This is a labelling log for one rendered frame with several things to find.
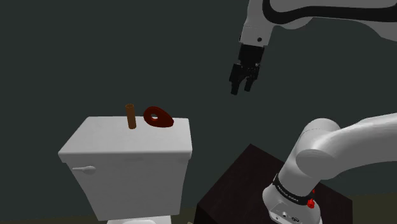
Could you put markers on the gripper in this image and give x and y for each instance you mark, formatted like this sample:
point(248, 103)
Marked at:
point(250, 56)

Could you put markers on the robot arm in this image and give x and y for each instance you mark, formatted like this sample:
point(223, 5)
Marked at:
point(325, 149)

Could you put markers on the dark robot stand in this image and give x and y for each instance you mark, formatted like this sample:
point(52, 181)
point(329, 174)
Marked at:
point(242, 189)

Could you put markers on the brown cardboard tube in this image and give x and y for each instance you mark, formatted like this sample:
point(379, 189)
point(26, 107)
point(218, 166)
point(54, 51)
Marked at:
point(131, 116)

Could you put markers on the white toilet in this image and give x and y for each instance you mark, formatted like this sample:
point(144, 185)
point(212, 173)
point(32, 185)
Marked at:
point(130, 173)

